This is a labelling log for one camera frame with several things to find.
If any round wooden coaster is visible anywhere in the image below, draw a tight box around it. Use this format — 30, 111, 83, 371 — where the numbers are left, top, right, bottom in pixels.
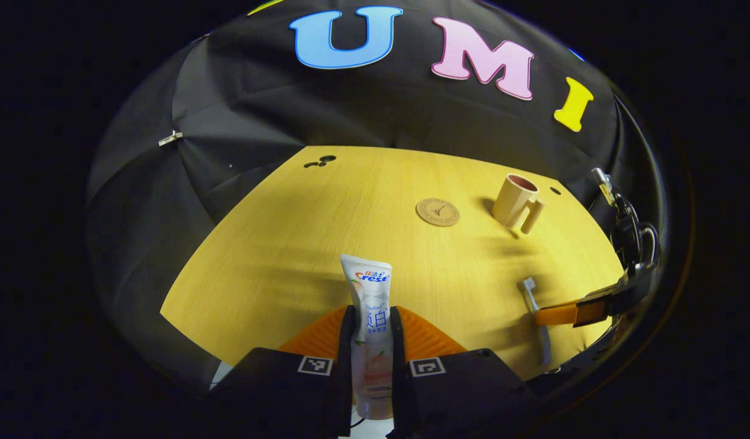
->
415, 198, 461, 228

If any grey toothbrush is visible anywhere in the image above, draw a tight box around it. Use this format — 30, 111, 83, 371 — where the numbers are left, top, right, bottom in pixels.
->
520, 277, 554, 368

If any beige cup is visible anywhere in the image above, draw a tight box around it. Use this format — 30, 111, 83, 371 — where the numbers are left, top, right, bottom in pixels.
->
491, 174, 546, 236

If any black backdrop cloth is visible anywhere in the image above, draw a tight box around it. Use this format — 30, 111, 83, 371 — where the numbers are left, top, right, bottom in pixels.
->
85, 0, 663, 391

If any white toothpaste tube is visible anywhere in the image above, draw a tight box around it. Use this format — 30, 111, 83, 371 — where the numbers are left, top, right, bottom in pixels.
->
340, 254, 395, 421

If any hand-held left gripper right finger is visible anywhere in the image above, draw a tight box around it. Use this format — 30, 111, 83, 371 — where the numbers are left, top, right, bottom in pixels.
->
388, 305, 540, 439

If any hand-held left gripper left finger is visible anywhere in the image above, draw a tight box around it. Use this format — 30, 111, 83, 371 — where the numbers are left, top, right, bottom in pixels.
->
208, 304, 356, 439

